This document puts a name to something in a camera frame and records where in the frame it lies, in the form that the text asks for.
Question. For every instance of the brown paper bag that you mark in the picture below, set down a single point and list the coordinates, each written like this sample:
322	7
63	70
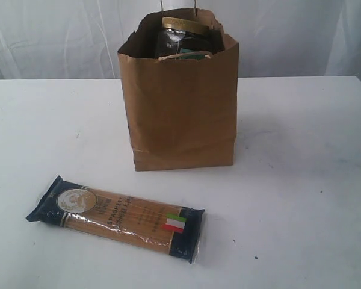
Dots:
181	113

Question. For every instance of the spaghetti packet navy blue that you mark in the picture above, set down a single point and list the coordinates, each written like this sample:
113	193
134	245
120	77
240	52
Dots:
157	226

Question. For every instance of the clear jar gold lid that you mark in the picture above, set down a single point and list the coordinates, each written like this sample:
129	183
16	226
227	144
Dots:
181	36

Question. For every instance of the white curtain backdrop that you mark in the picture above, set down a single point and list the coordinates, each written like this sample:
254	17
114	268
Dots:
80	39

